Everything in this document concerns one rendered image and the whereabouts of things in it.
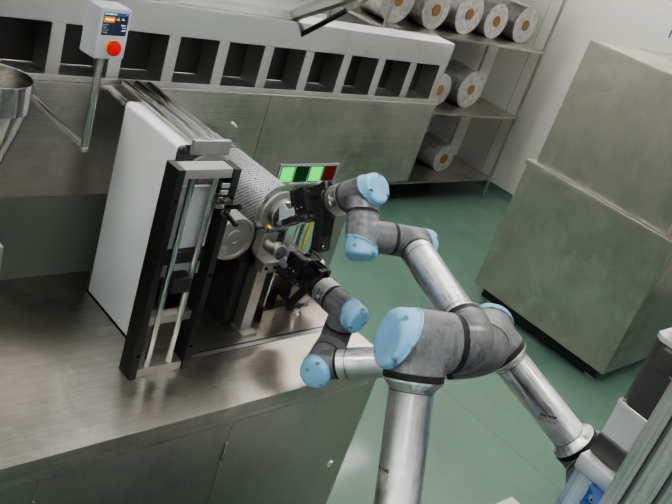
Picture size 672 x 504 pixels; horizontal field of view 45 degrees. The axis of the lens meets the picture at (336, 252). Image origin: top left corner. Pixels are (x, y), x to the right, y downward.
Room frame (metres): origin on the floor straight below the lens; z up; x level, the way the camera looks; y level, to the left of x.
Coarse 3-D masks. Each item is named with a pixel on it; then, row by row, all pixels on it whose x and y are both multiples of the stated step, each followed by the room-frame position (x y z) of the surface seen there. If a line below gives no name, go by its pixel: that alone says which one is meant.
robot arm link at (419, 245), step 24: (408, 240) 1.69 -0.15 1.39; (432, 240) 1.72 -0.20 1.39; (408, 264) 1.64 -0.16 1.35; (432, 264) 1.59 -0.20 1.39; (432, 288) 1.52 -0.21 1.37; (456, 288) 1.51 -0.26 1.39; (456, 312) 1.42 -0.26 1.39; (480, 312) 1.42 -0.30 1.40; (480, 336) 1.33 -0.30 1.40; (480, 360) 1.32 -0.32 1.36
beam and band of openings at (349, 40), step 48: (0, 0) 1.65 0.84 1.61; (48, 0) 1.73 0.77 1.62; (144, 0) 1.91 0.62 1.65; (0, 48) 1.73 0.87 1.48; (48, 48) 1.74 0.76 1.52; (144, 48) 2.01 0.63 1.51; (192, 48) 2.11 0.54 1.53; (240, 48) 2.23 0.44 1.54; (288, 48) 2.27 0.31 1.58; (336, 48) 2.40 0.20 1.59; (384, 48) 2.55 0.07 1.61; (432, 48) 2.72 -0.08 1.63; (336, 96) 2.45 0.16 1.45; (384, 96) 2.61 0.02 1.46; (432, 96) 2.80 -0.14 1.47
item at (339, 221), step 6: (336, 216) 2.82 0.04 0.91; (342, 216) 2.85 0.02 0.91; (336, 222) 2.83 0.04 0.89; (342, 222) 2.85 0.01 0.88; (336, 228) 2.84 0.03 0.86; (336, 234) 2.85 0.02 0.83; (336, 240) 2.86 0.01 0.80; (330, 246) 2.84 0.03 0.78; (312, 252) 2.86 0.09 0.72; (324, 252) 2.82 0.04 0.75; (330, 252) 2.85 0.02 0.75; (324, 258) 2.83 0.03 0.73; (330, 258) 2.86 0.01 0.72
